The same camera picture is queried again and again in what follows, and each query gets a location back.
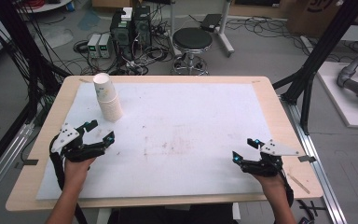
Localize thin wooden stick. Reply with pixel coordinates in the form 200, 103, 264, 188
286, 173, 311, 195

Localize stack of white paper cups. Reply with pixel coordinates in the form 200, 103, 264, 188
92, 72, 124, 123

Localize round white table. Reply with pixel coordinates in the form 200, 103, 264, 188
16, 0, 73, 14

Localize person's right hand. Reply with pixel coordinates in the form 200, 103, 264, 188
252, 173, 289, 201

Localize black flat device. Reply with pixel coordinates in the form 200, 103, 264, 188
200, 13, 224, 34

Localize black round stool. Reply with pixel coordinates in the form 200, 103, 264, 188
171, 27, 214, 77

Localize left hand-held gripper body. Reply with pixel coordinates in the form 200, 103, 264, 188
49, 121, 107, 163

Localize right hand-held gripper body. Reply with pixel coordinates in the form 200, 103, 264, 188
240, 138, 301, 178

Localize black metal frame post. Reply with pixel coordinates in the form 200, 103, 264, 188
0, 0, 73, 129
272, 0, 358, 135

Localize aluminium floor rail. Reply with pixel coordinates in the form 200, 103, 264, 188
279, 95, 348, 224
0, 121, 35, 209

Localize person's left hand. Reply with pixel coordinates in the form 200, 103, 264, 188
62, 157, 96, 188

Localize brown cardboard box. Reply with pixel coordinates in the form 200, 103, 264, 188
286, 0, 358, 39

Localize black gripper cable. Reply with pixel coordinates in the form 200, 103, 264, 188
48, 136, 89, 224
278, 164, 295, 208

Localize white foam mat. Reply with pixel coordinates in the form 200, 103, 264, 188
35, 81, 293, 201

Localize black floor clamp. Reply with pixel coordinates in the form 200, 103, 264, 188
296, 199, 326, 224

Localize tangle of floor cables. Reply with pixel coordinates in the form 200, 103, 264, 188
72, 21, 175, 77

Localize long black floor cables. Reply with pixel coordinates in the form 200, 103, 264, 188
226, 16, 312, 58

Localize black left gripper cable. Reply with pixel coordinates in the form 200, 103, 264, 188
48, 136, 89, 224

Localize white floor platform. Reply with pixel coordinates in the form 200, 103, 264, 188
315, 61, 358, 130

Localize black computer tower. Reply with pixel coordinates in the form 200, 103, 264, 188
132, 5, 153, 51
109, 8, 135, 61

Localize grey bench power supply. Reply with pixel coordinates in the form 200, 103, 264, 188
98, 33, 113, 60
87, 33, 102, 60

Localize light wooden table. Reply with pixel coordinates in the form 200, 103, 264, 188
5, 75, 324, 213

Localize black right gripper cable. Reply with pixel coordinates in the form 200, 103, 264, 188
278, 164, 295, 208

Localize small white box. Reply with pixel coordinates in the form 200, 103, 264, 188
120, 7, 134, 22

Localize person's dark trousers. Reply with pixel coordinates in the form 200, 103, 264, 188
106, 203, 241, 224

